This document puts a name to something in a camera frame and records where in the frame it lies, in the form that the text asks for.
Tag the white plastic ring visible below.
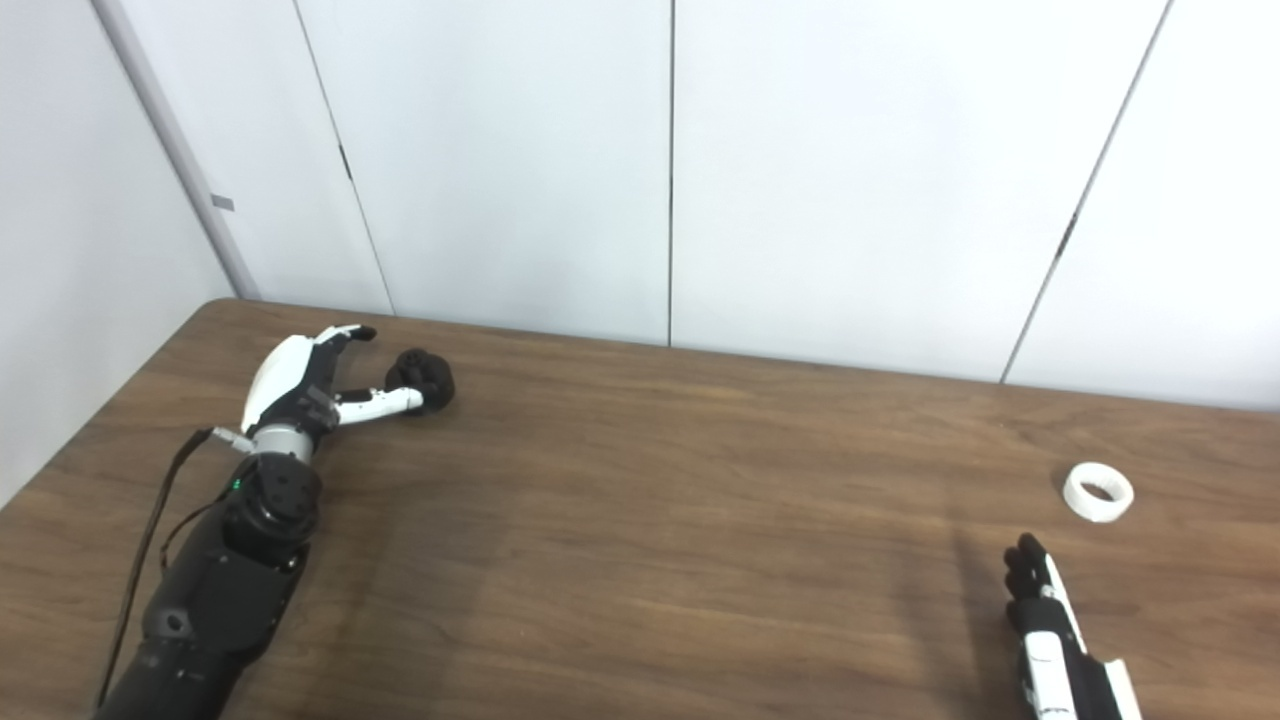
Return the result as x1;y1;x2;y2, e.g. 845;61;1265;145
1062;461;1136;524

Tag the white and black right hand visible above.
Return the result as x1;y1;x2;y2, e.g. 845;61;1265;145
1003;533;1146;720

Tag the round black plastic part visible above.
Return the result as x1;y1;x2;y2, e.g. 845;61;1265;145
384;348;457;417

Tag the grey corner post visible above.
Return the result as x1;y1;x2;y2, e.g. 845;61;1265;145
90;0;263;301

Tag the white and black left hand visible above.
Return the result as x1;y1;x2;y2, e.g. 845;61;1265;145
240;323;426;467

